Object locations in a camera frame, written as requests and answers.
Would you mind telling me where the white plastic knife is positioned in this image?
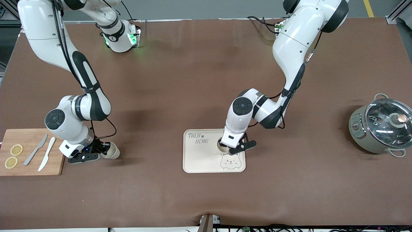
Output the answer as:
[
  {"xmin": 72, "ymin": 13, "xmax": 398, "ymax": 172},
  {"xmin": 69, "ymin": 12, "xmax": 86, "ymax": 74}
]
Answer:
[{"xmin": 38, "ymin": 137, "xmax": 56, "ymax": 172}]

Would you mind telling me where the glass pot lid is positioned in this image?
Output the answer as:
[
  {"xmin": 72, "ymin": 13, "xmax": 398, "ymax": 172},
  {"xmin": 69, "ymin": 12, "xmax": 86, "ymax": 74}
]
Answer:
[{"xmin": 365, "ymin": 98, "xmax": 412, "ymax": 149}]

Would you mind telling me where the wooden post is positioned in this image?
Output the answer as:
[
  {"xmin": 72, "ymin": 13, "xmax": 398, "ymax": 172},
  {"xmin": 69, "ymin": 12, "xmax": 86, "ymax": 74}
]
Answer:
[{"xmin": 199, "ymin": 214, "xmax": 214, "ymax": 232}]

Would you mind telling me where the beige bear print tray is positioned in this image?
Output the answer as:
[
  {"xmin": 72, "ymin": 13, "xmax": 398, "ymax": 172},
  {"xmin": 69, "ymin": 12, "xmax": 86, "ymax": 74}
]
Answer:
[{"xmin": 183, "ymin": 129, "xmax": 246, "ymax": 174}]

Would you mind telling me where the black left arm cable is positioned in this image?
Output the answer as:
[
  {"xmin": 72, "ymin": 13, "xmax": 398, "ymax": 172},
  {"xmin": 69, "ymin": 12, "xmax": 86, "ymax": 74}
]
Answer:
[{"xmin": 277, "ymin": 31, "xmax": 323, "ymax": 129}]

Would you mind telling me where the grey electric cooking pot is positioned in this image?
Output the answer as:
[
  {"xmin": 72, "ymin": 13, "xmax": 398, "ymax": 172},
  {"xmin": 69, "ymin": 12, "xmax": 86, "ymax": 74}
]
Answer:
[{"xmin": 349, "ymin": 93, "xmax": 412, "ymax": 158}]

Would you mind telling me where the bamboo cutting board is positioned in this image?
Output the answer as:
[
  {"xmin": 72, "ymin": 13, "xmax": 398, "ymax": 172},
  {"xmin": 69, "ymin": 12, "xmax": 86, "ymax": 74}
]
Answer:
[{"xmin": 0, "ymin": 129, "xmax": 66, "ymax": 176}]

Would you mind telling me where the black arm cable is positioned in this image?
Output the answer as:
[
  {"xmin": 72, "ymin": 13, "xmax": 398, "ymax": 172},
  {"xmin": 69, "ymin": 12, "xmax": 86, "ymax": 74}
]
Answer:
[
  {"xmin": 277, "ymin": 31, "xmax": 323, "ymax": 129},
  {"xmin": 51, "ymin": 0, "xmax": 117, "ymax": 140}
]

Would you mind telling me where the black base cable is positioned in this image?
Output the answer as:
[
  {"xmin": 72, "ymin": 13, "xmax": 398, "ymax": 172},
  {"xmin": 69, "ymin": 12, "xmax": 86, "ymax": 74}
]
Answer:
[{"xmin": 246, "ymin": 15, "xmax": 280, "ymax": 35}]

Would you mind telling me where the grey plastic knife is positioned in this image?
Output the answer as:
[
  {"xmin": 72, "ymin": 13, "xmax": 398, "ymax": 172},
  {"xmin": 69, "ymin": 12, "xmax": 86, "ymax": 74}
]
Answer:
[{"xmin": 23, "ymin": 133, "xmax": 48, "ymax": 166}]

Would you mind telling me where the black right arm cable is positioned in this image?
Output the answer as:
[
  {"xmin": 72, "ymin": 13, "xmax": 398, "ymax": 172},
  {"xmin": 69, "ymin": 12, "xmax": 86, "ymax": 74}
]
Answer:
[{"xmin": 51, "ymin": 0, "xmax": 117, "ymax": 140}]

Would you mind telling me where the aluminium frame profile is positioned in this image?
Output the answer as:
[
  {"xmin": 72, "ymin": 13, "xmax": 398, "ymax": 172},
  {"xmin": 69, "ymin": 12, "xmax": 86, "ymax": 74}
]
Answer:
[{"xmin": 386, "ymin": 0, "xmax": 412, "ymax": 25}]

